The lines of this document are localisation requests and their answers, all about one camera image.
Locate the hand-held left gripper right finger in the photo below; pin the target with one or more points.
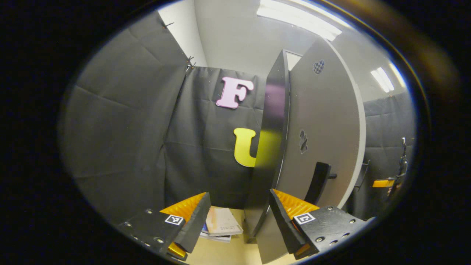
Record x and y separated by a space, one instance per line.
285 228

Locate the white shoe cabinet door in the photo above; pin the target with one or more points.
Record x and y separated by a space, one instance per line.
327 117

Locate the beige paper booklet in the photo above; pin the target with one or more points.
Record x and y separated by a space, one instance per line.
222 221

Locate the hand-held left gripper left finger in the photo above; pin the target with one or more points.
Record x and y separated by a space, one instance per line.
195 228

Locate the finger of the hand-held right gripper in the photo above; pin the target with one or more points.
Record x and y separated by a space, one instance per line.
382 183

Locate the blue white booklet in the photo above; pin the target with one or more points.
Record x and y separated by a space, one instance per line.
215 238

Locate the white grey shoe cabinet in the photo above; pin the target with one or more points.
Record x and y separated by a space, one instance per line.
272 121

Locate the ceiling light panel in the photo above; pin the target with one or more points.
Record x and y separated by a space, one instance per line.
382 79
298 18

